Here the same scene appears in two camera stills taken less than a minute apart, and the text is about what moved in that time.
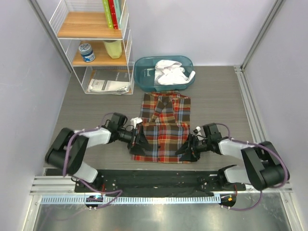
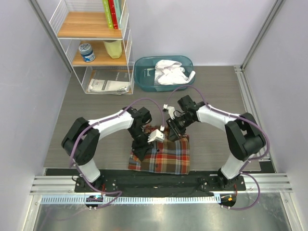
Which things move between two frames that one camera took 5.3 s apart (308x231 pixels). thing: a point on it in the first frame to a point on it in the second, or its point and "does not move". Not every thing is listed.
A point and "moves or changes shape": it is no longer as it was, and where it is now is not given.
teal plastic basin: [144, 73] does not move
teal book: [118, 6] does not move
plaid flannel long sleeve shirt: [165, 116] moves or changes shape
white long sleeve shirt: [168, 72] does not move
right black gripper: [192, 155] to [174, 131]
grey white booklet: [109, 82] does not move
